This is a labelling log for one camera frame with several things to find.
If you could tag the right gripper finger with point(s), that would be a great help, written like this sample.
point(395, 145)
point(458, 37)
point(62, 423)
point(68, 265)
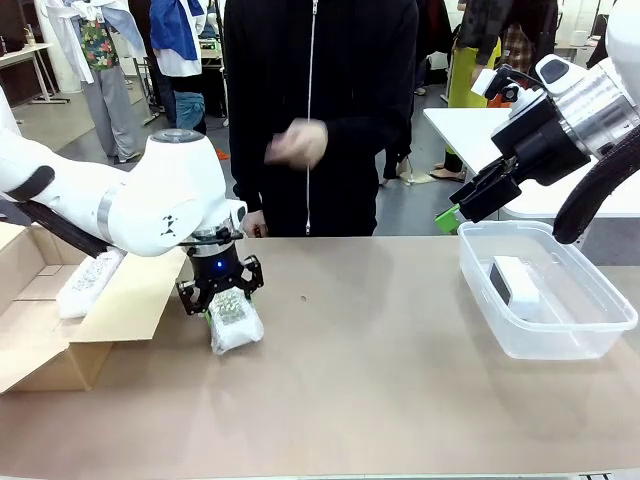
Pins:
point(482, 177)
point(490, 200)

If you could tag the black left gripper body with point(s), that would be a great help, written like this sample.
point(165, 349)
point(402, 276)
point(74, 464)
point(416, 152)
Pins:
point(217, 265)

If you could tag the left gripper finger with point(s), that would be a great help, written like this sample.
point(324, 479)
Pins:
point(192, 300)
point(254, 275)

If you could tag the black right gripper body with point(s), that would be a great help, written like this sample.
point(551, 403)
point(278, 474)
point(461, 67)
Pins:
point(540, 145)

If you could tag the bubble clock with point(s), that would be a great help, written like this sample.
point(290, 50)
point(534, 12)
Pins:
point(235, 330)
point(85, 285)

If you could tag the white unwrapped clock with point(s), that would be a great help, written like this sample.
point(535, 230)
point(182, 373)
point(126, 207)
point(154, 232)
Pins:
point(522, 290)

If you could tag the person's right forearm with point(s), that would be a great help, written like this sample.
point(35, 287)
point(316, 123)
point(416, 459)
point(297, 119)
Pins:
point(247, 190)

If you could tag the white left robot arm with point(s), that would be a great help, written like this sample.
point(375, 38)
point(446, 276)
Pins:
point(165, 200)

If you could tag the person's right hand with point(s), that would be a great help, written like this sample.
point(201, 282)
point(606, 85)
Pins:
point(254, 224)

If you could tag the person's left hand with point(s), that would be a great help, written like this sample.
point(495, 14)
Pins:
point(297, 145)

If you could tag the brown cardboard box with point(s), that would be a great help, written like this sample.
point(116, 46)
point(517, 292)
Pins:
point(125, 310)

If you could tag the orange cloth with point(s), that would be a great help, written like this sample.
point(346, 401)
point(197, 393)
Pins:
point(223, 155)

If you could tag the person in yellow apron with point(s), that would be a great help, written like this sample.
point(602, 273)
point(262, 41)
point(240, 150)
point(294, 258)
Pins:
point(467, 60)

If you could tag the person in black jacket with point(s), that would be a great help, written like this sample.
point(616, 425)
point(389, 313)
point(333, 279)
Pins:
point(350, 75)

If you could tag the clear plastic container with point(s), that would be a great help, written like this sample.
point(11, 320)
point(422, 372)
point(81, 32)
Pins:
point(575, 345)

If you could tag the person in floral shirt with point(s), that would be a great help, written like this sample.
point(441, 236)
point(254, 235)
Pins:
point(112, 100)

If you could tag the person in blue white top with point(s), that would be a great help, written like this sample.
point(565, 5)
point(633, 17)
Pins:
point(175, 50)

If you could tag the light wooden desk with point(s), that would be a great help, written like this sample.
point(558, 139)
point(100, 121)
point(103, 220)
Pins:
point(30, 50)

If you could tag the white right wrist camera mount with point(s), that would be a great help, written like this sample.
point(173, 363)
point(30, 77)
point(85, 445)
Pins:
point(525, 102)

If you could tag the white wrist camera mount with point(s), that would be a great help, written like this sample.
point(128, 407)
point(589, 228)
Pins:
point(525, 102)
point(239, 207)

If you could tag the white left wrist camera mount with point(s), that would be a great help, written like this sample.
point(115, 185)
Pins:
point(239, 207)

